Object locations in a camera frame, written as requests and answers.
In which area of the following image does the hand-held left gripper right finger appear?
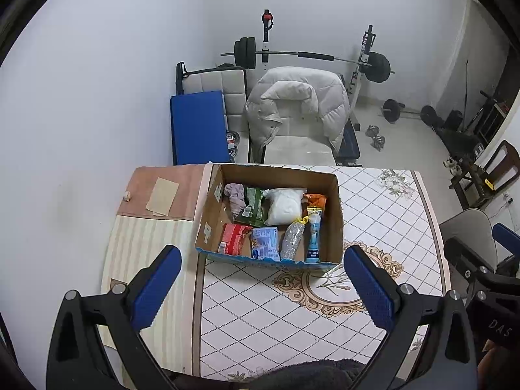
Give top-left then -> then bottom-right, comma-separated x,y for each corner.
343,245 -> 478,390

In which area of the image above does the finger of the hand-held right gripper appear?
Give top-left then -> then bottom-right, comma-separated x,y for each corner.
492,223 -> 520,277
444,236 -> 501,293

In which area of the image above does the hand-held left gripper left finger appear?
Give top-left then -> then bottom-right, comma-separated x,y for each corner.
46,245 -> 183,390

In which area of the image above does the cardboard box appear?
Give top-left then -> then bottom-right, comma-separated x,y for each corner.
195,163 -> 344,271

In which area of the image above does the long light blue packet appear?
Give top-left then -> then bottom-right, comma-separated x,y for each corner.
305,207 -> 323,264

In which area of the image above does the red snack packet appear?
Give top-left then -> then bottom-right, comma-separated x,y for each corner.
218,223 -> 253,256

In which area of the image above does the silver glitter bag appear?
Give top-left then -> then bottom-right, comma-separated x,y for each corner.
280,217 -> 306,261

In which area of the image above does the orange snack packet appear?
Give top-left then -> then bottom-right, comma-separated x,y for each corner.
303,193 -> 328,212

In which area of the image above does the blue tissue packet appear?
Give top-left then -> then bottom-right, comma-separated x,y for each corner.
250,227 -> 281,261

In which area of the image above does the white powder bag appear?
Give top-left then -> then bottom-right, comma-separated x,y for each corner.
263,188 -> 307,226

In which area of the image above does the grey cloth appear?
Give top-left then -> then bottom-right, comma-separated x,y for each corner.
224,184 -> 248,216

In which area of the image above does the green soft packet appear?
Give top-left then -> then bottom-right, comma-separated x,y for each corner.
235,186 -> 267,227

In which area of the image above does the person's right hand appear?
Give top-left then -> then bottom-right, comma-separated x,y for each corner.
477,341 -> 497,390

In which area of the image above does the grey plastic chair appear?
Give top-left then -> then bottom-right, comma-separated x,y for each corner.
438,208 -> 498,277

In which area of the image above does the cream and pink table mat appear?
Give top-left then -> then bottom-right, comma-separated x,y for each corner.
99,164 -> 212,354

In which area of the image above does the dark wooden chair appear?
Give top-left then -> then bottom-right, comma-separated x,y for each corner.
449,140 -> 520,210

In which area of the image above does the beige paper sheet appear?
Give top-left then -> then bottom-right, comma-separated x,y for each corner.
147,178 -> 180,217

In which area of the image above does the diamond patterned floral tablecloth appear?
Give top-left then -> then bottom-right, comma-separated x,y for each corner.
191,164 -> 451,383

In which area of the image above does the black gym equipment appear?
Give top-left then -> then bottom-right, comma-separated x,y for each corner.
435,110 -> 484,159

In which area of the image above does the person's dark fleece clothing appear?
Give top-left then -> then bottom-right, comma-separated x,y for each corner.
166,359 -> 407,390

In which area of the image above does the dark storage shelf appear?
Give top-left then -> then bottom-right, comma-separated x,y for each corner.
467,45 -> 520,147

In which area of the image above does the dark weight bench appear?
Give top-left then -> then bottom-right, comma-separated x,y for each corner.
341,75 -> 362,167

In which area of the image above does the white upholstered chair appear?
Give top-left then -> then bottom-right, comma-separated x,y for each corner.
248,136 -> 338,166

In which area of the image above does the short barbell with black plates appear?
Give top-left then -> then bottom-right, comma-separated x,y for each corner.
381,98 -> 437,126

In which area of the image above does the shiny metal container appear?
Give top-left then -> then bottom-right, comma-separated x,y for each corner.
225,130 -> 241,158

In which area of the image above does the blue folded exercise mat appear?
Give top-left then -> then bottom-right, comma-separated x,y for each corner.
170,90 -> 232,166

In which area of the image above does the white bench press rack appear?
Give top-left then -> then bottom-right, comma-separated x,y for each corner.
260,8 -> 376,131

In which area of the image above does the white puffer jacket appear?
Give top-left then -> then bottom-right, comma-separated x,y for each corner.
244,66 -> 351,153

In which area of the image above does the white quilted padded chair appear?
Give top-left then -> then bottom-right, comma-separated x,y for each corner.
183,67 -> 248,139

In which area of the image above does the black floor cable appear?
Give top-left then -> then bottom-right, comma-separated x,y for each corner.
487,197 -> 514,220

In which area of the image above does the black exercise handle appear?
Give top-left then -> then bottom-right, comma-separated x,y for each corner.
175,62 -> 191,92

